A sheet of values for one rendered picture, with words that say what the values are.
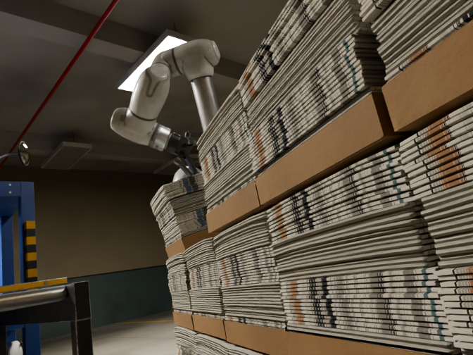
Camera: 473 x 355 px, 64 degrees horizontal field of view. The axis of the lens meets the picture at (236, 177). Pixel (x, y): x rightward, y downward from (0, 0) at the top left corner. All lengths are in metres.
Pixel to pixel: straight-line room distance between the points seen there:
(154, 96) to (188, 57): 0.55
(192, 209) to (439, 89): 0.98
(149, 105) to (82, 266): 9.65
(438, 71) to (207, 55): 1.51
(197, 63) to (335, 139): 1.41
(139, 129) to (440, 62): 1.14
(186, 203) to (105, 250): 9.90
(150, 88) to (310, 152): 0.89
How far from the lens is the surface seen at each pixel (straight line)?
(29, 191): 2.84
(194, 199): 1.23
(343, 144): 0.41
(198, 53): 1.79
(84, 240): 10.93
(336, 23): 0.44
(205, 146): 0.85
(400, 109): 0.35
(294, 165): 0.49
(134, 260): 11.40
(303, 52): 0.49
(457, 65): 0.32
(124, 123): 1.38
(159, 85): 1.28
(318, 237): 0.48
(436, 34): 0.34
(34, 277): 2.71
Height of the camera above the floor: 0.74
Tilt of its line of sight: 14 degrees up
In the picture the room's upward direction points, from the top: 10 degrees counter-clockwise
